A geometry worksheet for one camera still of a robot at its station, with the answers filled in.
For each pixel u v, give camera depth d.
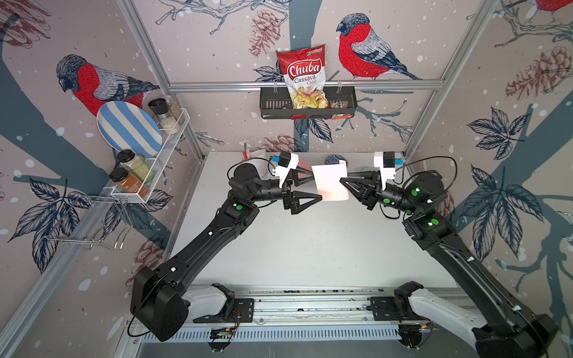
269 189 0.57
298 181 0.64
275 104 0.95
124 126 0.70
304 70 0.80
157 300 0.38
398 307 0.67
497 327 0.39
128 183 0.61
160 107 0.79
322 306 0.76
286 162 0.53
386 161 0.50
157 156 0.71
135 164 0.64
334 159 1.14
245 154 1.07
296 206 0.54
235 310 0.72
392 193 0.54
